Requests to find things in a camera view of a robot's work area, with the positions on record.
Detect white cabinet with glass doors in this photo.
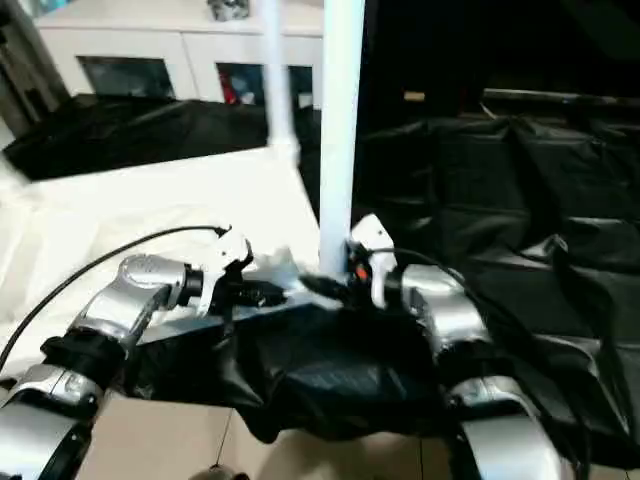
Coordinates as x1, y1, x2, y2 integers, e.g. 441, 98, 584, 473
37, 0, 326, 107

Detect grey curtain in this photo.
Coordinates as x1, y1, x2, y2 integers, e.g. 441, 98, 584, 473
0, 0, 69, 131

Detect long black bar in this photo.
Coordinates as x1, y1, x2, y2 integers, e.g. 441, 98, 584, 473
483, 87, 640, 107

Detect black backdrop cloth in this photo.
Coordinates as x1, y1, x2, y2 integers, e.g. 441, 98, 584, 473
359, 0, 640, 121

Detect dark rounded robot body part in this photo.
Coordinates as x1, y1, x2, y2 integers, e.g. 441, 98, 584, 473
197, 464, 249, 480

